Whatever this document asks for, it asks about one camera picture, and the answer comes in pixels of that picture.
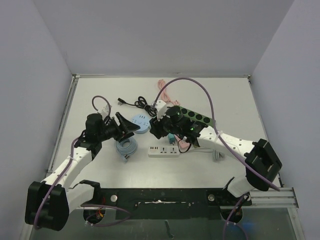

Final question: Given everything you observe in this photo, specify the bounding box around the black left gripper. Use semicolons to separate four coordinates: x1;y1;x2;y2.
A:
98;112;140;142

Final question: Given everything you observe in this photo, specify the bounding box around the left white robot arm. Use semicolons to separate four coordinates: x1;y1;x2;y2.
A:
24;112;140;231

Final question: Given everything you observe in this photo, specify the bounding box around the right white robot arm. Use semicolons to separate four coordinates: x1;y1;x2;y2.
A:
150;103;282;205

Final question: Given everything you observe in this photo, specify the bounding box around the round blue power strip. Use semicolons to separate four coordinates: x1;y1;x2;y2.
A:
131;114;150;134

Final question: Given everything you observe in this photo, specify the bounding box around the white power strip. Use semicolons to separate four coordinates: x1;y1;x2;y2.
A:
148;145;180;158

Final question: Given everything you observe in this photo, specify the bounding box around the pink power strip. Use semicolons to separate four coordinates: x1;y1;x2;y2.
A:
174;135;190;152

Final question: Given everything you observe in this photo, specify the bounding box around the green power strip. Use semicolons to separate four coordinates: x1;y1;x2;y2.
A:
179;106;214;127

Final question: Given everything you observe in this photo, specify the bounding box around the coiled light blue cable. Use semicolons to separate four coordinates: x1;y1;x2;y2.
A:
114;137;138;163

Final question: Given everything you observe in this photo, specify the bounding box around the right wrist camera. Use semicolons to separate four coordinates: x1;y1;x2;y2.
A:
151;100;167;120

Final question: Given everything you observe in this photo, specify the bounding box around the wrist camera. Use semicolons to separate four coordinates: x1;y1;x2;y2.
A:
151;100;167;120
97;105;112;117

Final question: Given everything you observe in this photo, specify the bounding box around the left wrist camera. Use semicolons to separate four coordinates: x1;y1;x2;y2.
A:
97;105;112;117

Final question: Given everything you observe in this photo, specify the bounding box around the black coiled cable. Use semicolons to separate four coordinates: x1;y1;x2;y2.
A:
116;96;157;117

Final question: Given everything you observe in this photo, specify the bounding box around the pink cable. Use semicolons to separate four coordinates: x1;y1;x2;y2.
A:
157;79;181;107

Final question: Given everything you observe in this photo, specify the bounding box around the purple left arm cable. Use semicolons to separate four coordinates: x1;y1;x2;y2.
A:
32;95;131;230

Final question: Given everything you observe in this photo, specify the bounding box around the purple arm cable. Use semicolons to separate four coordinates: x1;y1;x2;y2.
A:
32;95;131;230
154;77;281;240

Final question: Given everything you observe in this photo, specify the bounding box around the grey coiled cable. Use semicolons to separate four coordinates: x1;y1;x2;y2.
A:
180;147;226;163

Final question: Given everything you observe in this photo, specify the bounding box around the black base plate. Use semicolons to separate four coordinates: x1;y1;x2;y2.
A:
96;188;240;220

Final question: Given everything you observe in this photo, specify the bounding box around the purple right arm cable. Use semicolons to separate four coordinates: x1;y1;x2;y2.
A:
154;77;281;240

